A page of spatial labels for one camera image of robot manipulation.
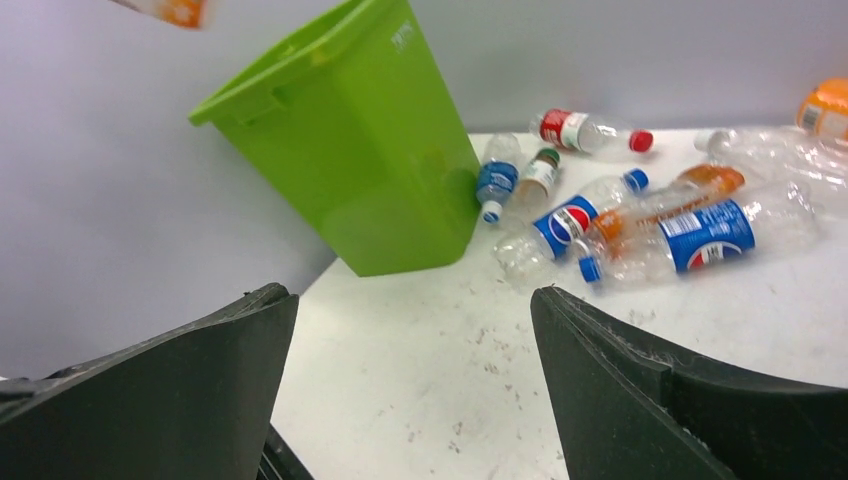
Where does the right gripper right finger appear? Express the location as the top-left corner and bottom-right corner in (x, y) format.
(531, 287), (847, 479)

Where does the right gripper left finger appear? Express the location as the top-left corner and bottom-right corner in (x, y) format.
(1, 283), (300, 479)

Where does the blue label blue cap bottle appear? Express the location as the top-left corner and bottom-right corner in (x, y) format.
(578, 181), (819, 291)

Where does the crushed orange tea bottle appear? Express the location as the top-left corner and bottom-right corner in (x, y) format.
(112, 0), (217, 30)

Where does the blue label bottle near bin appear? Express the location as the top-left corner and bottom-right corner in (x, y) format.
(474, 133), (521, 225)

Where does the green plastic bin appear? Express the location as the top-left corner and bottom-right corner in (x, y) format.
(189, 1), (480, 276)

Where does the pepsi bottle centre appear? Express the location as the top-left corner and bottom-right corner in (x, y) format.
(493, 168), (649, 283)

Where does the orange label slim bottle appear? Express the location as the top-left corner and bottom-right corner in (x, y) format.
(584, 164), (746, 247)

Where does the green cap white label bottle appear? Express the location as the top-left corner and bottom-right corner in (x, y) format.
(502, 148), (560, 230)

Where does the red label clear bottle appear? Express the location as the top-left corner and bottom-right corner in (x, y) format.
(528, 108), (654, 157)

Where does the clear crushed bottle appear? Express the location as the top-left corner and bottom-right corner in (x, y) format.
(693, 126), (847, 206)

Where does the orange bottle at back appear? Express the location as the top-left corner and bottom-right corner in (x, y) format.
(795, 77), (847, 141)

